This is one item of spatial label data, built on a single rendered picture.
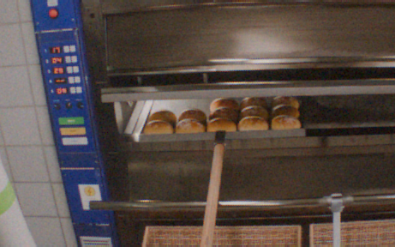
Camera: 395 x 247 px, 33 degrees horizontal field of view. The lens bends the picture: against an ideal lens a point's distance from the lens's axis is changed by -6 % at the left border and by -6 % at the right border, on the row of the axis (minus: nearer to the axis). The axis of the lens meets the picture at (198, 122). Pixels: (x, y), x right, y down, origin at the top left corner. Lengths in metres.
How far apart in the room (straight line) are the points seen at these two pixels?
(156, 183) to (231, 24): 0.63
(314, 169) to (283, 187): 0.12
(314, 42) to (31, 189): 1.15
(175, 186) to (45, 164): 0.47
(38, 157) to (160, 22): 0.67
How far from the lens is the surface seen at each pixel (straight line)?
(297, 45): 2.12
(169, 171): 2.38
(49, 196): 2.54
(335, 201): 1.94
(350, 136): 2.27
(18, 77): 2.34
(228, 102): 2.41
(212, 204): 1.89
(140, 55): 2.17
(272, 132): 2.26
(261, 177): 2.34
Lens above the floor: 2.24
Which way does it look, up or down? 26 degrees down
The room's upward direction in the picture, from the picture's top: 6 degrees counter-clockwise
